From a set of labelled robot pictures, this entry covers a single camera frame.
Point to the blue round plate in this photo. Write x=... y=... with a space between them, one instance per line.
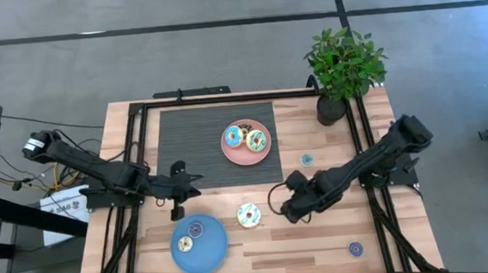
x=209 y=255

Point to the white printed box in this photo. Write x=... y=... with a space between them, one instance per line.
x=60 y=222

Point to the green potted plant black pot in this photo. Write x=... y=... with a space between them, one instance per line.
x=344 y=65

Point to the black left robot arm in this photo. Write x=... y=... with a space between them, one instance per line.
x=100 y=168

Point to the large white teal-sprinkled donut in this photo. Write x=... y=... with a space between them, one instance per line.
x=243 y=221

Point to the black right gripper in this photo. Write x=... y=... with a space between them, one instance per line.
x=316 y=189

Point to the black mounting bar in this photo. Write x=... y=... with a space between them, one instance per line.
x=193 y=92

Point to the small indigo blue donut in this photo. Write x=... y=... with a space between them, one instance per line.
x=352 y=253

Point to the small purple donut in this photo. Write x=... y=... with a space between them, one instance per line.
x=192 y=234

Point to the small light blue donut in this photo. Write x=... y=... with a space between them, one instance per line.
x=304 y=163

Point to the large mint green donut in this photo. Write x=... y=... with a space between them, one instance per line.
x=251 y=146

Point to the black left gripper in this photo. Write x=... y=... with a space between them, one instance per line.
x=174 y=186

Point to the pink round plate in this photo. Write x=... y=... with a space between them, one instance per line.
x=245 y=155

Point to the black side table beam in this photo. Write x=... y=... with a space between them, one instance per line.
x=34 y=215

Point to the small cream white donut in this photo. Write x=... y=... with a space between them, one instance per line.
x=182 y=247

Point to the dark grey ribbed mat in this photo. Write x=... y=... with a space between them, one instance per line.
x=192 y=136

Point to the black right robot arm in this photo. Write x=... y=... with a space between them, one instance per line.
x=378 y=153

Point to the large blue frosted donut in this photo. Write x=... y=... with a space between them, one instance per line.
x=229 y=141

